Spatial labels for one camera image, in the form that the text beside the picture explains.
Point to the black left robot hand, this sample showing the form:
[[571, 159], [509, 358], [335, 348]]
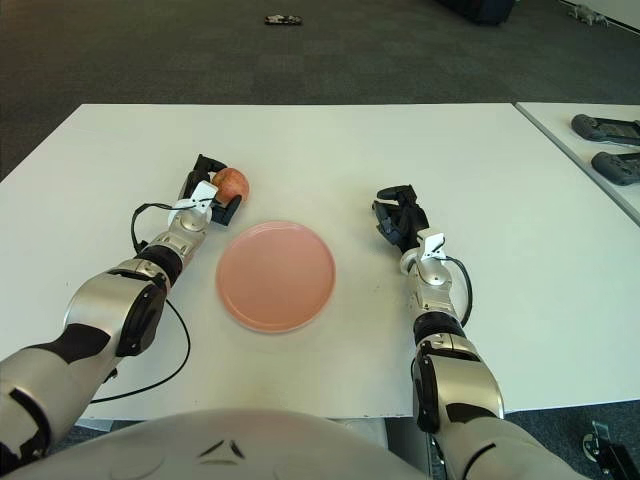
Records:
[[200, 192]]

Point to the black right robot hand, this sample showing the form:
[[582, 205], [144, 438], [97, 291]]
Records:
[[407, 222]]

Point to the red apple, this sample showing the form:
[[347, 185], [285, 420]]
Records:
[[231, 184]]

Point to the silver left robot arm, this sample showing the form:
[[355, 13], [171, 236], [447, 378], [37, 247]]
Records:
[[125, 295]]

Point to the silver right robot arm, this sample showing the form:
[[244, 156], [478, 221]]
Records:
[[440, 305]]

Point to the pink round plate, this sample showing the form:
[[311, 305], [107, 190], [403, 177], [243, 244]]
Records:
[[276, 277]]

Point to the small dark floor object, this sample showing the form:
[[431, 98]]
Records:
[[284, 20]]

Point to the grey handheld controller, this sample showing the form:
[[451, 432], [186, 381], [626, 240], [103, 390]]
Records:
[[600, 129], [615, 169]]

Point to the dark blue bag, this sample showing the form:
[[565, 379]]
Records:
[[477, 11]]

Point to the grey robot torso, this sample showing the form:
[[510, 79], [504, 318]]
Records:
[[225, 440]]

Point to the black wheeled stand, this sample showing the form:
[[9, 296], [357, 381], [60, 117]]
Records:
[[600, 442]]

